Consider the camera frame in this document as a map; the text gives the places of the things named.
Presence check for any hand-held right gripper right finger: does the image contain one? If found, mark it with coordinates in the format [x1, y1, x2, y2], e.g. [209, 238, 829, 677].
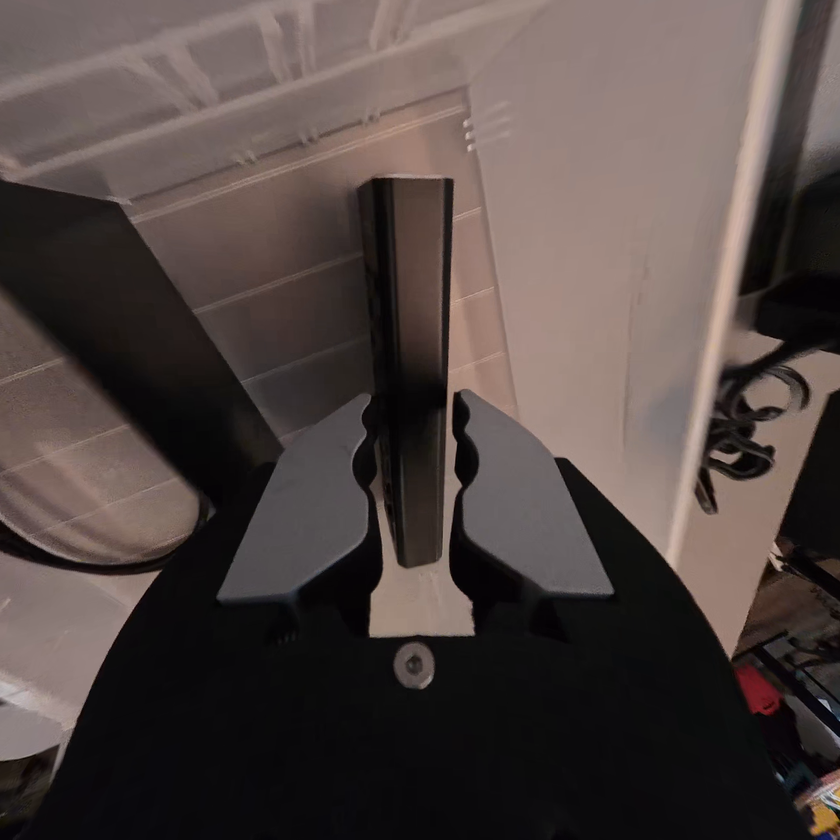
[449, 388, 616, 636]

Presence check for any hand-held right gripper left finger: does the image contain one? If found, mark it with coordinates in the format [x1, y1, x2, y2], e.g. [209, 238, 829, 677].
[217, 392, 385, 636]

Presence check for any black USB cable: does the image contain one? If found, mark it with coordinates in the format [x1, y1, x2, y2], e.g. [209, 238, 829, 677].
[0, 502, 216, 577]

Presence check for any clear plastic bin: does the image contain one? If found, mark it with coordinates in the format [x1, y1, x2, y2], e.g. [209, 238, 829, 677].
[0, 0, 811, 762]

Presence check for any red bag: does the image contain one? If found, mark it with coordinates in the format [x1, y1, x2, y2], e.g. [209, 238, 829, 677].
[735, 664, 783, 718]

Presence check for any black slanted panel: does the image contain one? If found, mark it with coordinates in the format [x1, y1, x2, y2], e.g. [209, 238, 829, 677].
[781, 390, 840, 559]

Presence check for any coiled black adapter cable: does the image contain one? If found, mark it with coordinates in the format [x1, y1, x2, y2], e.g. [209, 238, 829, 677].
[696, 341, 815, 516]

